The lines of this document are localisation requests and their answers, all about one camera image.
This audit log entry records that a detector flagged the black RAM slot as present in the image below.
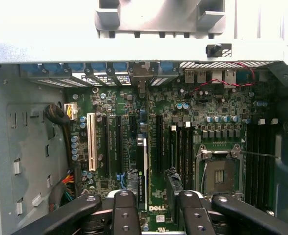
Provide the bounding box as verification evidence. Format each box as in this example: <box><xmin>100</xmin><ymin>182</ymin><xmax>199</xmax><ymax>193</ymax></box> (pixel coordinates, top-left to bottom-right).
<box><xmin>185</xmin><ymin>121</ymin><xmax>194</xmax><ymax>183</ymax></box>
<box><xmin>179</xmin><ymin>127</ymin><xmax>186</xmax><ymax>182</ymax></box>
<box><xmin>267</xmin><ymin>118</ymin><xmax>279</xmax><ymax>209</ymax></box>
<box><xmin>246</xmin><ymin>123</ymin><xmax>254</xmax><ymax>209</ymax></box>
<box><xmin>253</xmin><ymin>123</ymin><xmax>261</xmax><ymax>209</ymax></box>
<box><xmin>258</xmin><ymin>119</ymin><xmax>268</xmax><ymax>209</ymax></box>

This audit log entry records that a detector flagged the long black expansion slot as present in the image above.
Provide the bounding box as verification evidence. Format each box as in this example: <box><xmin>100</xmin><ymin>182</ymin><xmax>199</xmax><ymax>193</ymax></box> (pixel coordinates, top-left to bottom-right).
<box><xmin>101</xmin><ymin>115</ymin><xmax>110</xmax><ymax>175</ymax></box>
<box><xmin>155</xmin><ymin>114</ymin><xmax>164</xmax><ymax>172</ymax></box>
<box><xmin>115</xmin><ymin>115</ymin><xmax>123</xmax><ymax>175</ymax></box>

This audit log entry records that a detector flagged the white expansion slot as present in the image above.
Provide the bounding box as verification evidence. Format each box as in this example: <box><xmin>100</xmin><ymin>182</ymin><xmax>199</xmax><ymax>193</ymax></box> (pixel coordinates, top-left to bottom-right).
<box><xmin>87</xmin><ymin>112</ymin><xmax>97</xmax><ymax>171</ymax></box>

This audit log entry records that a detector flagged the short black expansion slot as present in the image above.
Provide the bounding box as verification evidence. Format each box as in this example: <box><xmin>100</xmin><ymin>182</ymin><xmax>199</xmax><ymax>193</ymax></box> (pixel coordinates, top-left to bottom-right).
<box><xmin>129</xmin><ymin>115</ymin><xmax>137</xmax><ymax>136</ymax></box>

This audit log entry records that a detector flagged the green motherboard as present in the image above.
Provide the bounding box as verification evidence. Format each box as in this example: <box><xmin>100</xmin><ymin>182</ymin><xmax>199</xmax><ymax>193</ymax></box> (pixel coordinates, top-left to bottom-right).
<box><xmin>64</xmin><ymin>73</ymin><xmax>277</xmax><ymax>235</ymax></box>

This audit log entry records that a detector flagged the grey power supply unit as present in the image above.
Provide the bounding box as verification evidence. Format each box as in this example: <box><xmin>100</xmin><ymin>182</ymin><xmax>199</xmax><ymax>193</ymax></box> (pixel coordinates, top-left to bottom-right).
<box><xmin>0</xmin><ymin>68</ymin><xmax>69</xmax><ymax>231</ymax></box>

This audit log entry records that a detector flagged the white power connector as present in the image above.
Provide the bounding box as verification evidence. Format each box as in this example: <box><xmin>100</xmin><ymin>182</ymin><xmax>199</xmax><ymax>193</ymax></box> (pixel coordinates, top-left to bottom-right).
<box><xmin>64</xmin><ymin>102</ymin><xmax>77</xmax><ymax>121</ymax></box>

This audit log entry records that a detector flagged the blue slot retention clip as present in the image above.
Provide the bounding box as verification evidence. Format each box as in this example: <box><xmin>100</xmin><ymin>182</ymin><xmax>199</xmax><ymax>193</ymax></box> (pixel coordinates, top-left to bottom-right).
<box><xmin>91</xmin><ymin>62</ymin><xmax>108</xmax><ymax>75</ymax></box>
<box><xmin>20</xmin><ymin>63</ymin><xmax>39</xmax><ymax>77</ymax></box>
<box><xmin>43</xmin><ymin>63</ymin><xmax>62</xmax><ymax>77</ymax></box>
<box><xmin>113</xmin><ymin>62</ymin><xmax>129</xmax><ymax>74</ymax></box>
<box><xmin>160</xmin><ymin>62</ymin><xmax>179</xmax><ymax>75</ymax></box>
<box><xmin>68</xmin><ymin>62</ymin><xmax>86</xmax><ymax>75</ymax></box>

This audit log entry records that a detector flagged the black open PC case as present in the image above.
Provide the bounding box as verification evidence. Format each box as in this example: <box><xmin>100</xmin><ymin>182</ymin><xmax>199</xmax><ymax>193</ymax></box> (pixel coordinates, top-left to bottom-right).
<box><xmin>0</xmin><ymin>41</ymin><xmax>288</xmax><ymax>235</ymax></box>

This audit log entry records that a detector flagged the black case lock knob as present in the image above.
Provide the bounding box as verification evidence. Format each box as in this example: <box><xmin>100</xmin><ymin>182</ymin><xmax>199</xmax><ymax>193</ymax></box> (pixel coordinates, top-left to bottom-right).
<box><xmin>206</xmin><ymin>43</ymin><xmax>233</xmax><ymax>57</ymax></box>

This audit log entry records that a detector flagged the grey parts rack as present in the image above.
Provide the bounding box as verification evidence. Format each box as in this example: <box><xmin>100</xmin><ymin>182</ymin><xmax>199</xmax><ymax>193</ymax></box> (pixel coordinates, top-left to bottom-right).
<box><xmin>95</xmin><ymin>0</ymin><xmax>227</xmax><ymax>40</ymax></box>

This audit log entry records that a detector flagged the multicoloured power wire bundle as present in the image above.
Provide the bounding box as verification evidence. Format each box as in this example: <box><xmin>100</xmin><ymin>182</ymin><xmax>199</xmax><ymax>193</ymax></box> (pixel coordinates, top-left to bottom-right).
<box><xmin>48</xmin><ymin>170</ymin><xmax>75</xmax><ymax>213</ymax></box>

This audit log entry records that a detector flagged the thin wire locking lever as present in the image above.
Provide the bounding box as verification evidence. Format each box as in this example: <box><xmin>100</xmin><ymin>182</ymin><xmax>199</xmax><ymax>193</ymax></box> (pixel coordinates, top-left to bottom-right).
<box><xmin>239</xmin><ymin>151</ymin><xmax>280</xmax><ymax>160</ymax></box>

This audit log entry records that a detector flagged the black braided power cable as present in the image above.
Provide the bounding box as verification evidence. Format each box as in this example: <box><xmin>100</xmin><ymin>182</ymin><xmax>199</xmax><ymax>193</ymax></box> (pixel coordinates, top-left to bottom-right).
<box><xmin>45</xmin><ymin>104</ymin><xmax>72</xmax><ymax>170</ymax></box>

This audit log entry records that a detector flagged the red black twisted wire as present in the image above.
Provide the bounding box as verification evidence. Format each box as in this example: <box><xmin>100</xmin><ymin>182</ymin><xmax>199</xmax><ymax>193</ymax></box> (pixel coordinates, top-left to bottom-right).
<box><xmin>189</xmin><ymin>62</ymin><xmax>257</xmax><ymax>93</ymax></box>

